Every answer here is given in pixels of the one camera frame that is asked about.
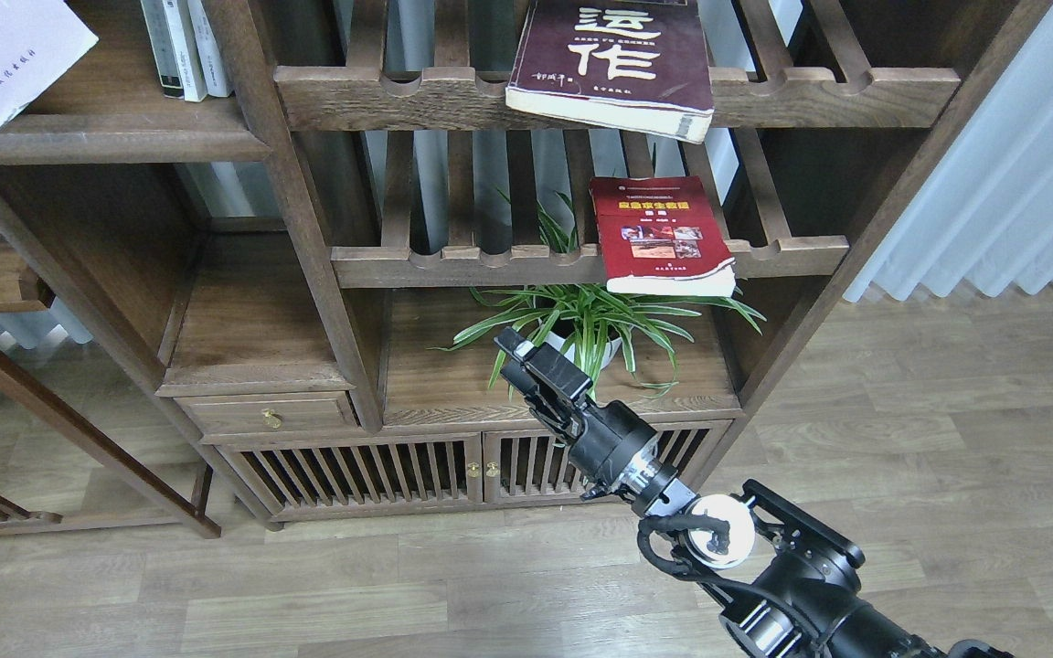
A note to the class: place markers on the large maroon book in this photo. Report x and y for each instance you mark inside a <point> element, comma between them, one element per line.
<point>630,65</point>

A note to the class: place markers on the dark wooden bookshelf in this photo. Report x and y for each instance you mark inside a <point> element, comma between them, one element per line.
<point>306,245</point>

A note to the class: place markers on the white plant pot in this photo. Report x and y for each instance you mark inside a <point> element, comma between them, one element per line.
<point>591,359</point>

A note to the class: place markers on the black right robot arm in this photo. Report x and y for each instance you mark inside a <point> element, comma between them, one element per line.
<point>787,584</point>

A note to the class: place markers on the red paperback book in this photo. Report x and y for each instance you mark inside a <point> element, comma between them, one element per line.
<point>659,236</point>

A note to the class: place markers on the white pleated curtain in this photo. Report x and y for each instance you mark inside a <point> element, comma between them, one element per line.
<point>985,217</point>

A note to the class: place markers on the white upright book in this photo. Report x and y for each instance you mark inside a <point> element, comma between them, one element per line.
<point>175,49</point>
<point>215,76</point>

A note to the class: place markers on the wooden side furniture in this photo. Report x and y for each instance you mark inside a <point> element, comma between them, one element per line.
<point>22,290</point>

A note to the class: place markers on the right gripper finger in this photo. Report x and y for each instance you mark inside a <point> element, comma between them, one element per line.
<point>553,388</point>

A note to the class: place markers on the white upright book right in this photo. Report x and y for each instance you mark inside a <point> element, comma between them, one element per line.
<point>215,76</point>

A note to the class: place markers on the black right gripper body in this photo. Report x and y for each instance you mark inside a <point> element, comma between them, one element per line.
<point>614,450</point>

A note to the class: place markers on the brass drawer knob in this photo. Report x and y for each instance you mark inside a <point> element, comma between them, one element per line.
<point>271,419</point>

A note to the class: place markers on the green spider plant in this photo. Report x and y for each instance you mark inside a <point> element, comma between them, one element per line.
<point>587,312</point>

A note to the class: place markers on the white upright book left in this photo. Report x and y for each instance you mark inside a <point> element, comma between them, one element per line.
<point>175,49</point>

